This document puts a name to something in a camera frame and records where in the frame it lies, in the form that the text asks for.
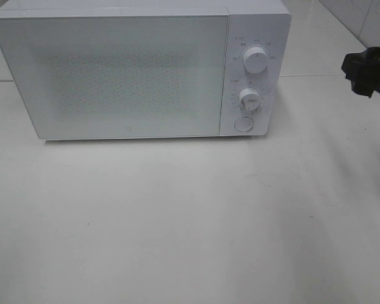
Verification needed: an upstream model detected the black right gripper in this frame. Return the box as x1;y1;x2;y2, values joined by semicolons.
341;47;380;98

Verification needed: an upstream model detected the white timer knob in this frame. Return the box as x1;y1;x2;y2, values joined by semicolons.
239;88;262;111

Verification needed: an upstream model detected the round white door button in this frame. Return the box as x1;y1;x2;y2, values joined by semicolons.
234;117;253;132

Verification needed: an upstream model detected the white microwave door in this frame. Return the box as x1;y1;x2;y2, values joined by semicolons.
0;16;228;140

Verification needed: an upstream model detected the upper white power knob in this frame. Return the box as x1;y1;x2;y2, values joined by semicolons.
242;46;268;74

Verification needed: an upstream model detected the white microwave oven body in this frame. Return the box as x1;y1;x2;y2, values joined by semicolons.
0;1;291;139

